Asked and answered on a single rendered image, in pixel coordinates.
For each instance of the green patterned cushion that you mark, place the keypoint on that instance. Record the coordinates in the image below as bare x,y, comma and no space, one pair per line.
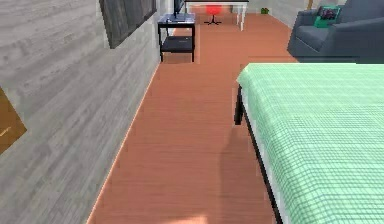
326,16

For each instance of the dark framed wall picture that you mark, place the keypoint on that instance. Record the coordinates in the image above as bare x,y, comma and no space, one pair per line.
125,18

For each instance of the black television stand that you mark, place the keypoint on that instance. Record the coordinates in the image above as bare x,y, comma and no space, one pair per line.
176,33

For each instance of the small green house plant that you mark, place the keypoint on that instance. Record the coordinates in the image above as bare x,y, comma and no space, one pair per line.
264,11

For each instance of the green checked bed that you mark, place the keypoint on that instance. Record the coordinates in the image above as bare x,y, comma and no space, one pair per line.
320,133

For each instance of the red office chair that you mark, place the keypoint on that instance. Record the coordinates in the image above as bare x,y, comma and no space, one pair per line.
213,11

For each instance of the white desk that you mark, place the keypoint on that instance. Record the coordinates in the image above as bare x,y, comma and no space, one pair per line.
241,13

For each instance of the blue grey sofa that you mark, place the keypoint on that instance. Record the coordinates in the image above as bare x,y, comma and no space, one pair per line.
346,36

